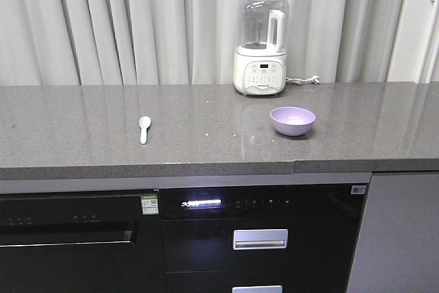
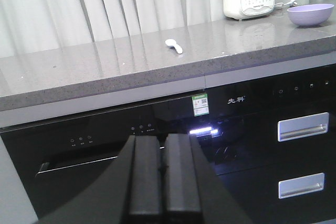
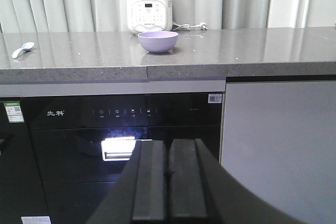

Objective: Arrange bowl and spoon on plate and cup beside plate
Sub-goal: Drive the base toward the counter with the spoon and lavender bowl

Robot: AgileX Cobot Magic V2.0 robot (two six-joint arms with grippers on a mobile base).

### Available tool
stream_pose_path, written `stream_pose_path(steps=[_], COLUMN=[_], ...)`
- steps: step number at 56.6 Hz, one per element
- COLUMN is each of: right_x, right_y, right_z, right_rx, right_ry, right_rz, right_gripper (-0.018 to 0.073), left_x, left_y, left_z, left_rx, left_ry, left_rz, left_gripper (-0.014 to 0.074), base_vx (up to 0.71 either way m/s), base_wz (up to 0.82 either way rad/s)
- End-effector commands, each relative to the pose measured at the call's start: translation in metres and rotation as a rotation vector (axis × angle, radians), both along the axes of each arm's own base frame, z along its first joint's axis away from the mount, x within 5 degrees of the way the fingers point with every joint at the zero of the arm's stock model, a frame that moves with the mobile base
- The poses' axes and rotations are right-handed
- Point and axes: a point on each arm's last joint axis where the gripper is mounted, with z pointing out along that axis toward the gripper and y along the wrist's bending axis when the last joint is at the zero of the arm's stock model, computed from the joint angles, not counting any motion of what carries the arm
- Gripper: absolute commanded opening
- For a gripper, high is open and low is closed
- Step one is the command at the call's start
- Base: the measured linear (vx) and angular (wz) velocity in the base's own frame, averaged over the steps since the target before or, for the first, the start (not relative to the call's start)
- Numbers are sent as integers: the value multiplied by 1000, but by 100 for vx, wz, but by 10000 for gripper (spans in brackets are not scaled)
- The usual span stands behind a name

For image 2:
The black disinfection cabinet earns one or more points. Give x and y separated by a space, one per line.
249 160

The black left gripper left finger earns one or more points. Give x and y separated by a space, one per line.
128 191

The black built-in dishwasher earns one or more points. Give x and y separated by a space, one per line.
57 159

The upper silver drawer handle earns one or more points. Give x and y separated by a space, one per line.
304 126

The green white label sticker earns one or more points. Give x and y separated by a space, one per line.
200 104

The silver drawer handle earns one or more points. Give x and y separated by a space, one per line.
304 126
301 185

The pale blue plastic spoon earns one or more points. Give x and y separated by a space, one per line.
173 44

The white pleated curtain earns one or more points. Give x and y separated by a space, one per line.
35 25

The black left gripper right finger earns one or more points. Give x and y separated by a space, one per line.
192 192

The purple plastic bowl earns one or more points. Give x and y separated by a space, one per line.
310 15

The lower silver drawer handle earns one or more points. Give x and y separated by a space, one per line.
301 185

